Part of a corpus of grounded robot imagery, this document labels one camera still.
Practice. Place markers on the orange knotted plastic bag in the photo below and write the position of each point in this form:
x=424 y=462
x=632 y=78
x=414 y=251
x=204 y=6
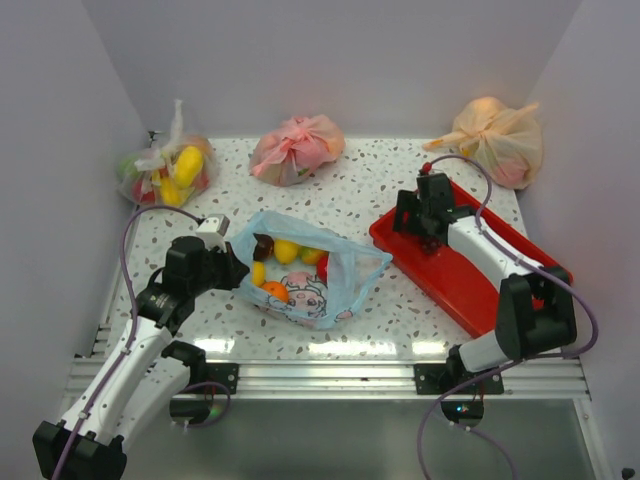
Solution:
x=506 y=141

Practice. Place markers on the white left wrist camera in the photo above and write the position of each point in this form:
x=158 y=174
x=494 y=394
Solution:
x=212 y=231

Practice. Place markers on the red plastic tray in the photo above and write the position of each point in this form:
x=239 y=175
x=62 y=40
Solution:
x=447 y=277

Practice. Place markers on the blue printed plastic bag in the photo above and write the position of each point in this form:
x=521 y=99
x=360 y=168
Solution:
x=353 y=270

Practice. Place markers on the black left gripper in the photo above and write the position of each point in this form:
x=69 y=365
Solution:
x=235 y=269

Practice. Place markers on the pink knotted plastic bag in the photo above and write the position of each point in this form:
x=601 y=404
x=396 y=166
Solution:
x=291 y=153

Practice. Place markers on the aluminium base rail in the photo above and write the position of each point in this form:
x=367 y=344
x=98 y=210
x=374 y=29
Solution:
x=350 y=369

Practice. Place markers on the purple grape bunch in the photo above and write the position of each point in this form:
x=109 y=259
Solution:
x=430 y=245

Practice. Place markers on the yellow fruit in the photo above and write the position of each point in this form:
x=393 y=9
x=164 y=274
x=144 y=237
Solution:
x=258 y=274

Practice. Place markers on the yellow lemon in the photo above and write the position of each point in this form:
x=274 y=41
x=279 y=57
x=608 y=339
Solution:
x=286 y=251

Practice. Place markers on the green orange mango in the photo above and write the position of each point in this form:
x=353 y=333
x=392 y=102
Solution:
x=310 y=255

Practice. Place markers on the clear bag with fruit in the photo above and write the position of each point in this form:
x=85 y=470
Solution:
x=174 y=169

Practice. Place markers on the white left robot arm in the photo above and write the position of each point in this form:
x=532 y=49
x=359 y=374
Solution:
x=147 y=367

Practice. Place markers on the orange round fruit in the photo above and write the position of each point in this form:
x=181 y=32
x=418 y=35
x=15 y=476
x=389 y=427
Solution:
x=276 y=290

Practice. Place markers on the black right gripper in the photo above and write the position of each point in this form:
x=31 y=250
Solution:
x=407 y=201

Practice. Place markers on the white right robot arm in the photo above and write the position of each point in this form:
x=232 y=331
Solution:
x=514 y=307

